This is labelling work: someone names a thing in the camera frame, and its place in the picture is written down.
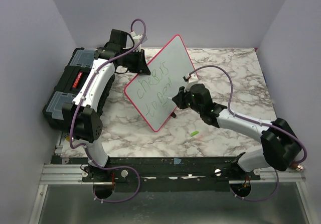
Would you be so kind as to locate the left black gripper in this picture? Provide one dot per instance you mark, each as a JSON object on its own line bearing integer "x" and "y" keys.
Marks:
{"x": 140, "y": 66}

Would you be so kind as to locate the brown cable connector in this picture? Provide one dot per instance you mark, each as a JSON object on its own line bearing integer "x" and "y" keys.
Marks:
{"x": 297, "y": 166}

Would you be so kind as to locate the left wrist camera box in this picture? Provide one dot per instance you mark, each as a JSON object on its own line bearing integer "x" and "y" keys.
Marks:
{"x": 137, "y": 38}

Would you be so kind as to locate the aluminium extrusion rail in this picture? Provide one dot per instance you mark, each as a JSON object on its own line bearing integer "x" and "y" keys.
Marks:
{"x": 61, "y": 175}

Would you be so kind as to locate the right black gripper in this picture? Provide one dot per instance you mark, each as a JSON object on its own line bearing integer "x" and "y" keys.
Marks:
{"x": 179, "y": 98}

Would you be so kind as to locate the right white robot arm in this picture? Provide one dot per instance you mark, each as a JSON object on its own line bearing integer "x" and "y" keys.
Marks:
{"x": 278, "y": 145}

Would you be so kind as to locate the blue tape piece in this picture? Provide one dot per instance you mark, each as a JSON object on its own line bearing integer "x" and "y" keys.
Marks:
{"x": 177, "y": 161}

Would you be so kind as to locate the black toolbox with clear lids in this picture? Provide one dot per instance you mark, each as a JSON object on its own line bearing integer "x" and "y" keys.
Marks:
{"x": 65, "y": 91}

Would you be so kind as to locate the pink framed whiteboard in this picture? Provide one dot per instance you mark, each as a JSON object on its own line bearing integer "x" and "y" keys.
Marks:
{"x": 149, "y": 93}

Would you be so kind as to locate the green marker cap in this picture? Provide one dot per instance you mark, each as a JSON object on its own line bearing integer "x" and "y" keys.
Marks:
{"x": 194, "y": 133}

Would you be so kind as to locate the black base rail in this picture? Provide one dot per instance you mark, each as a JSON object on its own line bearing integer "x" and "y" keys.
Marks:
{"x": 160, "y": 174}

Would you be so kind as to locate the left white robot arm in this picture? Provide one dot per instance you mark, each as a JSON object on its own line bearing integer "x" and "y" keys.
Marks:
{"x": 121, "y": 42}

